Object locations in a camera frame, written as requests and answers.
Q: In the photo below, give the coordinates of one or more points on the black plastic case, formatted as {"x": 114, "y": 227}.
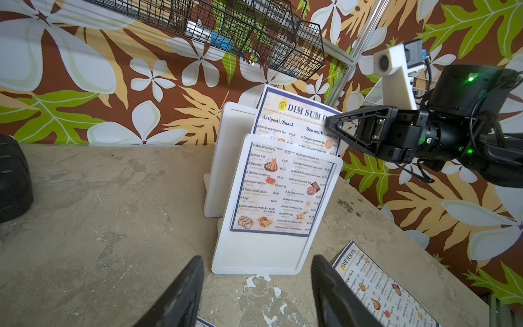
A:
{"x": 16, "y": 186}

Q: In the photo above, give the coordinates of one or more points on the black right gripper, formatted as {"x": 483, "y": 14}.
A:
{"x": 405, "y": 134}

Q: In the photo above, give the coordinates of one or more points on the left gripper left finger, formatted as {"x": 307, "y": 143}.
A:
{"x": 179, "y": 304}

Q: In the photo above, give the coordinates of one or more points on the white menu holder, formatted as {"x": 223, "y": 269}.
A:
{"x": 242, "y": 253}
{"x": 236, "y": 122}

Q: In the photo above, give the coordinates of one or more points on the dim sum menu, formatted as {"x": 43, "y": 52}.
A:
{"x": 282, "y": 189}
{"x": 202, "y": 323}
{"x": 387, "y": 301}

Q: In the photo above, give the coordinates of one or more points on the blue object in basket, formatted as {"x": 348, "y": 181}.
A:
{"x": 221, "y": 42}

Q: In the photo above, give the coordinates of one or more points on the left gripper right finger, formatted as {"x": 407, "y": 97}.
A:
{"x": 335, "y": 303}

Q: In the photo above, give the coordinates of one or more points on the black wire basket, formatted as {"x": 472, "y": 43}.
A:
{"x": 268, "y": 33}

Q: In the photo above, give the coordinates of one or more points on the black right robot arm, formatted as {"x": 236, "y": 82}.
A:
{"x": 476, "y": 93}

